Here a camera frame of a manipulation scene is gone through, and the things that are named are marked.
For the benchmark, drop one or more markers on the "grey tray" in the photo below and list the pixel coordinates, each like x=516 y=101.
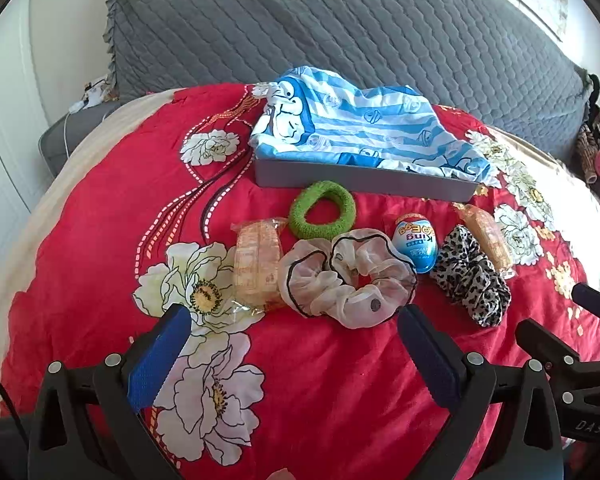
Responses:
x=360 y=182

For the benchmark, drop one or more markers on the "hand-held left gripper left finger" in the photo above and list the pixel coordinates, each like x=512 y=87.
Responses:
x=157 y=360

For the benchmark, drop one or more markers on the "red floral blanket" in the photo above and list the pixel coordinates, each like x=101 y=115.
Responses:
x=330 y=385

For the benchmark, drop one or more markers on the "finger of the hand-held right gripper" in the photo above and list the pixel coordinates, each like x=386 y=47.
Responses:
x=545 y=345
x=597 y=302

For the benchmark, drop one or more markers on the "white sheer scrunchie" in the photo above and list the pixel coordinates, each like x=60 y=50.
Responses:
x=310 y=280

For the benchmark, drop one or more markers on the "grey quilted headboard cover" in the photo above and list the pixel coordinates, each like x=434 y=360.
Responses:
x=280 y=25

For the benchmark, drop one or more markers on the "white wardrobe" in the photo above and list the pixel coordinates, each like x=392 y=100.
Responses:
x=5 y=160

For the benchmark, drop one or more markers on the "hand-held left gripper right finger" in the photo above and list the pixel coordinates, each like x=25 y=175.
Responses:
x=430 y=360

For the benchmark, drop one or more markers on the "green terry scrunchie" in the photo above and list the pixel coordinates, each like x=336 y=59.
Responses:
x=297 y=220

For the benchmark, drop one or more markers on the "clear snack packet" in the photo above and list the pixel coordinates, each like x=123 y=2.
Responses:
x=255 y=265
x=490 y=235

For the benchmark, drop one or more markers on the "pile of clothes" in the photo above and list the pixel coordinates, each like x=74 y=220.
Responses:
x=595 y=150

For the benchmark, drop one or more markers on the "grey nightstand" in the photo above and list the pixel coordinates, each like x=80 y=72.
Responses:
x=65 y=135

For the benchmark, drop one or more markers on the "blue and red toy egg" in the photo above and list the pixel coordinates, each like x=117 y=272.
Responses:
x=417 y=245

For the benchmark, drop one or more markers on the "blue striped cartoon cloth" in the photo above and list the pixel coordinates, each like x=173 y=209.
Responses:
x=360 y=125

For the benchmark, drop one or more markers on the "leopard print scrunchie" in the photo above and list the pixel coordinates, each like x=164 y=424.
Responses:
x=460 y=265

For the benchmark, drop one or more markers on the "small colourful trinkets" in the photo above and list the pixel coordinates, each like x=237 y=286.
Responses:
x=97 y=92

